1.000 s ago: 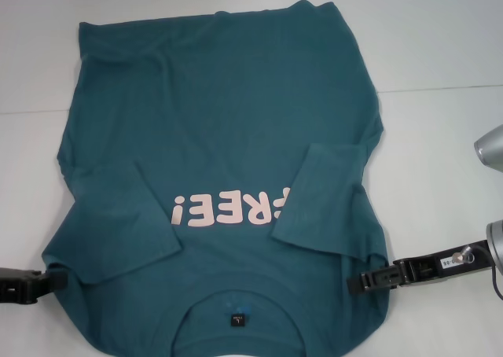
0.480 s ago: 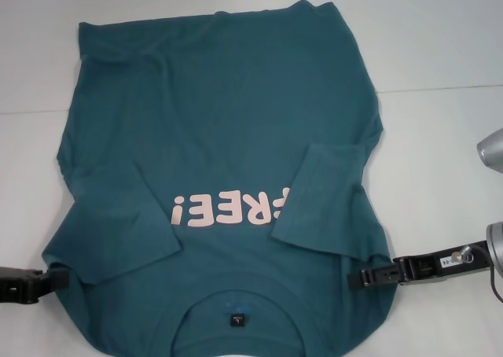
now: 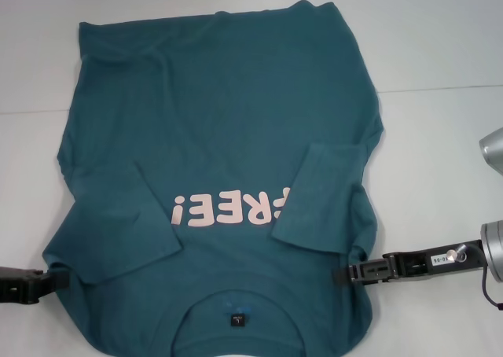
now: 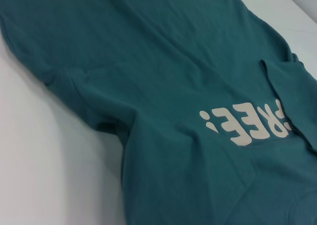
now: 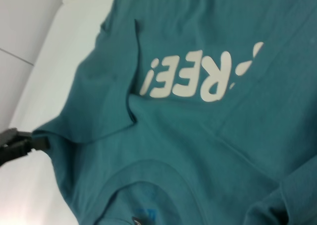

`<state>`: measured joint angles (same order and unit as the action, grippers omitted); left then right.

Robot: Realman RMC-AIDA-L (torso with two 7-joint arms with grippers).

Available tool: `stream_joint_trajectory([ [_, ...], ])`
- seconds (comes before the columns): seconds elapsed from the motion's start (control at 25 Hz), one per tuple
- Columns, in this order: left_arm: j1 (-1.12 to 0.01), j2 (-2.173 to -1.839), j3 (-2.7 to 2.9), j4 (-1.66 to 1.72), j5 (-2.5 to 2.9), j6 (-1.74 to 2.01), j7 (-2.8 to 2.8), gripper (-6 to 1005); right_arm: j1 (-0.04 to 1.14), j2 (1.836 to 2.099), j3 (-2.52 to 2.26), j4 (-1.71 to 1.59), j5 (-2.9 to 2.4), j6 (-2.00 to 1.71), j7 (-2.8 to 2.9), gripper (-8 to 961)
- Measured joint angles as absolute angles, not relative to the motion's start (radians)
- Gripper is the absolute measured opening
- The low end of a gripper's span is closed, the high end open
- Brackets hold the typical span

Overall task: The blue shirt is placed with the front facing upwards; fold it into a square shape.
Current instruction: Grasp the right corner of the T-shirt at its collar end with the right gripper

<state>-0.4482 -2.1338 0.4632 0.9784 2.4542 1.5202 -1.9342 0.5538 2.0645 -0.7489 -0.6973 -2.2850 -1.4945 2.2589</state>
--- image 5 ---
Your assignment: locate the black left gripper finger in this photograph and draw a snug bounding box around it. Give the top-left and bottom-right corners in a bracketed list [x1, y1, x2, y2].
[30, 135, 51, 153]

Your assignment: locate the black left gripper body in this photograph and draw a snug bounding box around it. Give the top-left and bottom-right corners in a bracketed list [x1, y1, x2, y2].
[0, 127, 33, 167]

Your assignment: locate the teal T-shirt with pink print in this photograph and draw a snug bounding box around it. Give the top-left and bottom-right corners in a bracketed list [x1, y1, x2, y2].
[32, 0, 317, 225]

